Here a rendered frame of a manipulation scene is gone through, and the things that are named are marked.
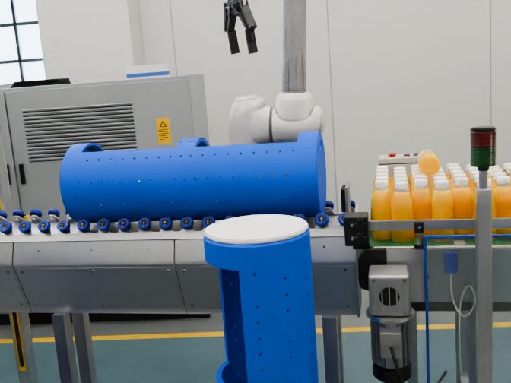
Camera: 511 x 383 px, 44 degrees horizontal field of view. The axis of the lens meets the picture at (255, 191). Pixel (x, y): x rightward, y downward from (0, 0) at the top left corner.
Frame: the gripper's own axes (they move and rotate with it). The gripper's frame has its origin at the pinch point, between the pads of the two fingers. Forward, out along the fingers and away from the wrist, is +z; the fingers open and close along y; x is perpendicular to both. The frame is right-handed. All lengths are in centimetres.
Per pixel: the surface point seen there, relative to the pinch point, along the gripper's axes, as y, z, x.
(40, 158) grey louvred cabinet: 193, 50, 50
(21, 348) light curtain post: 91, 113, 90
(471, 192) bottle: -53, 51, -41
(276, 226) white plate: -47, 43, 22
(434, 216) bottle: -49, 56, -29
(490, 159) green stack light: -74, 34, -28
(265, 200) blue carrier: -14.9, 46.4, 8.9
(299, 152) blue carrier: -20.0, 32.9, -3.7
